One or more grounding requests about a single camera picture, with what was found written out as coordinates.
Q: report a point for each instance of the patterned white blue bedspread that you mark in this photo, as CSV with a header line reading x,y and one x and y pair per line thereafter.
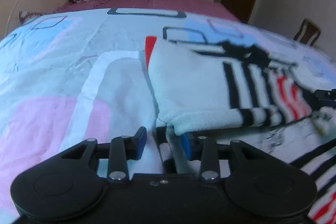
x,y
74,81

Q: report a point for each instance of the striped white knit sweater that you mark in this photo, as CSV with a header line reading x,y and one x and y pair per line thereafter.
x,y
276,154

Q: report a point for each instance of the red white patterned pillow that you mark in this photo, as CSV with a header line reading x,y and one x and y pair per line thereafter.
x,y
28,16

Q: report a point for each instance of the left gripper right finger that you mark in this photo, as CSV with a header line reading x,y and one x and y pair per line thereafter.
x,y
205,150

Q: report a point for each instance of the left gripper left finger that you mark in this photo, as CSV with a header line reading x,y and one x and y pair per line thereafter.
x,y
121,150

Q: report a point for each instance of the dark wooden chair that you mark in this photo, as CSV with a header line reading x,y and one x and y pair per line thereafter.
x,y
308,33

